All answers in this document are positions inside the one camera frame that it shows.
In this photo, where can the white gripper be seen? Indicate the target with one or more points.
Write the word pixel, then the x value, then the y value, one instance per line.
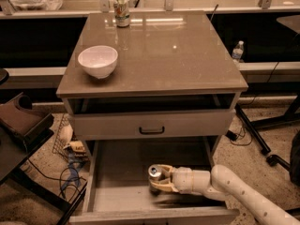
pixel 182 180

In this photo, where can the black caster wheel base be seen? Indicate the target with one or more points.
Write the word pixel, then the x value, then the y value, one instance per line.
pixel 292 166

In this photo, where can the white ceramic bowl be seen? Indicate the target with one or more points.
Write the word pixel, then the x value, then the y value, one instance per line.
pixel 98 61

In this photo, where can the black tripod leg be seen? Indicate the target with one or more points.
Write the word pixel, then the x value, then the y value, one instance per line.
pixel 265 149

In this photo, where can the clear plastic water bottle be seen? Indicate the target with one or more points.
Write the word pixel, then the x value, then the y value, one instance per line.
pixel 238 51

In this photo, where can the silver blue redbull can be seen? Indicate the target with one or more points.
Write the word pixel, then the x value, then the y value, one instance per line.
pixel 154 175

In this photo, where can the dark brown chair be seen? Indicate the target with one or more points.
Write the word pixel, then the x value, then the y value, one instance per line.
pixel 23 132

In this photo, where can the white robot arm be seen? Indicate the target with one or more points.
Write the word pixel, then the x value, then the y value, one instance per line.
pixel 216 185

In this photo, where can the wire mesh basket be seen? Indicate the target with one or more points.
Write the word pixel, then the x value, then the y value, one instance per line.
pixel 66 142

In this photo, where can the black drawer handle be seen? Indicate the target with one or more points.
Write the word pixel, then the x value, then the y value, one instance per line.
pixel 151 131

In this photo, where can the open grey middle drawer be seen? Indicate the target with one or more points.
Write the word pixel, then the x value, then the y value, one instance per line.
pixel 118 191

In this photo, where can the grey cabinet with glossy top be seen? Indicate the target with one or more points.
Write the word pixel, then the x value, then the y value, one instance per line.
pixel 167 62

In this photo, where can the closed grey top drawer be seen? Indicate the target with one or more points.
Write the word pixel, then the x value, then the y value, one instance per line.
pixel 119 126

